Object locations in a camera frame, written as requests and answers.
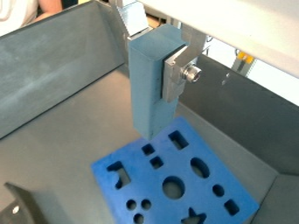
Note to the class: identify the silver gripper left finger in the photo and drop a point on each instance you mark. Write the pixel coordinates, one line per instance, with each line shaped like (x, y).
(131, 16)

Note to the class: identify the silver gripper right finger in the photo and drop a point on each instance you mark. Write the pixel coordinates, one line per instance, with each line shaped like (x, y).
(179, 66)

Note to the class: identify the yellow black post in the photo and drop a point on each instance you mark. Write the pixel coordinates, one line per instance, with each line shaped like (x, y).
(243, 63)

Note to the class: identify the grey plastic bin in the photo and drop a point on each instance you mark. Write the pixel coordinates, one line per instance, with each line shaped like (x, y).
(66, 109)

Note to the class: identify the blue shape sorting board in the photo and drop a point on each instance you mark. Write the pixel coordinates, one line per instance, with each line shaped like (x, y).
(170, 181)

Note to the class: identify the person in white shirt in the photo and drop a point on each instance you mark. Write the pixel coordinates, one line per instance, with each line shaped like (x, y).
(17, 13)

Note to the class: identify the light blue rectangular block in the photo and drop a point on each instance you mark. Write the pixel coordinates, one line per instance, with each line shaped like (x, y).
(147, 52)

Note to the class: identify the dark grey bracket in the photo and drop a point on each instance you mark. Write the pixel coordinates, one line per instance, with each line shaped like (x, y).
(23, 211)

